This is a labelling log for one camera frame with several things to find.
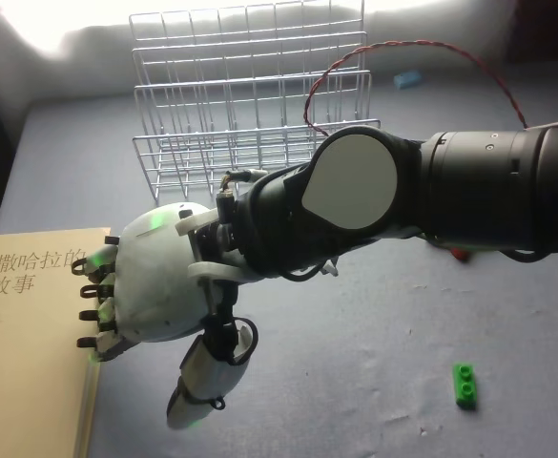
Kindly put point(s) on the blue toy brick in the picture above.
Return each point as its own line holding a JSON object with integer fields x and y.
{"x": 408, "y": 79}

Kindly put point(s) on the red star block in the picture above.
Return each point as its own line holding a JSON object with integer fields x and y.
{"x": 460, "y": 253}

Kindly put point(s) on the beige paperback book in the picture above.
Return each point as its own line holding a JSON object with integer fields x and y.
{"x": 26, "y": 358}

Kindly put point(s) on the green toy brick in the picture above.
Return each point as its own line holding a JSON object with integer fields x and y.
{"x": 465, "y": 386}

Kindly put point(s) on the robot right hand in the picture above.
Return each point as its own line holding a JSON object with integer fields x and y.
{"x": 154, "y": 276}

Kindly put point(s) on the grey table cloth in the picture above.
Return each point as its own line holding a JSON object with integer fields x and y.
{"x": 331, "y": 358}

